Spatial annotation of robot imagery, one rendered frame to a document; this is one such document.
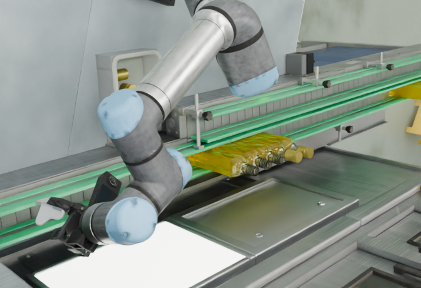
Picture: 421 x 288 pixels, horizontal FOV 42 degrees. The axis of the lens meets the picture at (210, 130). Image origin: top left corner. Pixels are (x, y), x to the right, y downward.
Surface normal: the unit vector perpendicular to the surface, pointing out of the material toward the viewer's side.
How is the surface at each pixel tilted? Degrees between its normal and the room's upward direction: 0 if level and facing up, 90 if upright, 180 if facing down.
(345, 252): 0
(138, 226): 21
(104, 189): 43
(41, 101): 0
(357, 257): 90
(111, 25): 0
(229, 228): 90
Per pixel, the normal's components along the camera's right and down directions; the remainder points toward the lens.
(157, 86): 0.30, -0.57
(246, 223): -0.04, -0.96
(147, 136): 0.69, 0.15
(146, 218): 0.57, -0.17
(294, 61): -0.72, 0.21
